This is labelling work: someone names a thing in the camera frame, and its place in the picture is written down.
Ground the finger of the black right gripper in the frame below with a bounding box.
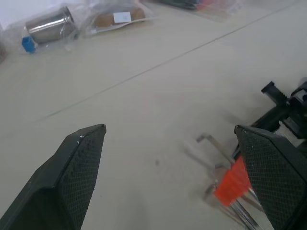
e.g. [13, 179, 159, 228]
[250, 105, 291, 132]
[260, 80, 290, 105]

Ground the stainless steel cup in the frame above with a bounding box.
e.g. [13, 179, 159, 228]
[24, 6, 74, 44]

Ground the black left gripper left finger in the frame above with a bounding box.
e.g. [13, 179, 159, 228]
[0, 124, 107, 230]

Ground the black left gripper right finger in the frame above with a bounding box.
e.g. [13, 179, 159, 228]
[234, 124, 307, 230]

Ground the brown item with white label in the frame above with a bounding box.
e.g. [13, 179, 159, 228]
[92, 7, 146, 29]

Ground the clear bag with coloured items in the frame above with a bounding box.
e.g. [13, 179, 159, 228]
[195, 0, 243, 23]

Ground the small silver hex key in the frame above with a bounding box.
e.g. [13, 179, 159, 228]
[203, 178, 219, 201]

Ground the metal can in plastic bag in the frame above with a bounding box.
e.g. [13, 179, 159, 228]
[0, 4, 81, 56]

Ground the large silver hex key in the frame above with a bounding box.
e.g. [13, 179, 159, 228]
[196, 133, 235, 164]

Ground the clear plastic bag, brown item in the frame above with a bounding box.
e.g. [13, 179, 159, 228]
[78, 0, 160, 38]

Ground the blue plastic block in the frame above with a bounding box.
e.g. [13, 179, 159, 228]
[22, 36, 37, 55]

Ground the orange hex key holder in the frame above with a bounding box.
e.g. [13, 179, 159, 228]
[214, 157, 252, 207]

